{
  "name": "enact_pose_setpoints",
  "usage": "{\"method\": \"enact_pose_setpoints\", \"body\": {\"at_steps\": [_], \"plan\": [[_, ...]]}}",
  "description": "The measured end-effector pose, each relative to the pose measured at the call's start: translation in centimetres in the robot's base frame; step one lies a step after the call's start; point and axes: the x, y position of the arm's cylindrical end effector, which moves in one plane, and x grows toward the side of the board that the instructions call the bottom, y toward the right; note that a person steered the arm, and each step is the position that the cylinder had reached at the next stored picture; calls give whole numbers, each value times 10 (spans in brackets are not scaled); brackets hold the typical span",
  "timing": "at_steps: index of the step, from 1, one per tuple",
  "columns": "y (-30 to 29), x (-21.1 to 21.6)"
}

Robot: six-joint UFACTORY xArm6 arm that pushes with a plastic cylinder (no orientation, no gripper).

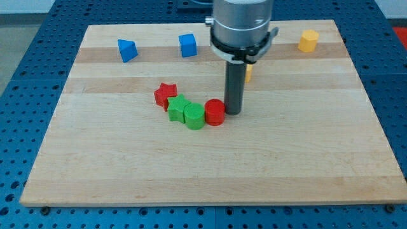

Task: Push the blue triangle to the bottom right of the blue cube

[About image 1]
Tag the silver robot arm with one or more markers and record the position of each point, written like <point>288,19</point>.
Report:
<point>240,30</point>

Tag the blue cube block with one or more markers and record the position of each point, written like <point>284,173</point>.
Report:
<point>188,45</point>

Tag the blue triangle block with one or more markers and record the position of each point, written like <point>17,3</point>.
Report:
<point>127,50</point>

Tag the green cylinder block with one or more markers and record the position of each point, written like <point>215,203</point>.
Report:
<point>194,115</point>

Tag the red cylinder block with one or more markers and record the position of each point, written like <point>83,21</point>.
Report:
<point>214,112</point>

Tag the green star block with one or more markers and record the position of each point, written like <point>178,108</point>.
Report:
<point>176,108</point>

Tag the red star block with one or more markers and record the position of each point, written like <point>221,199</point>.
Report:
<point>163,93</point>

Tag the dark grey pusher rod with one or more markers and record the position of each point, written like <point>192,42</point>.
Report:
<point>234,88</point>

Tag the wooden board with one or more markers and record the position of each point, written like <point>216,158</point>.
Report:
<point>307,133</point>

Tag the yellow block behind rod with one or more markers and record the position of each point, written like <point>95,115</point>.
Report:
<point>248,73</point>

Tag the yellow hexagon block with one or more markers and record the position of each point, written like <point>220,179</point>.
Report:
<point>308,41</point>

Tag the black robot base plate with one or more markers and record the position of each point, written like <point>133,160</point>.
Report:
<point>194,6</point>

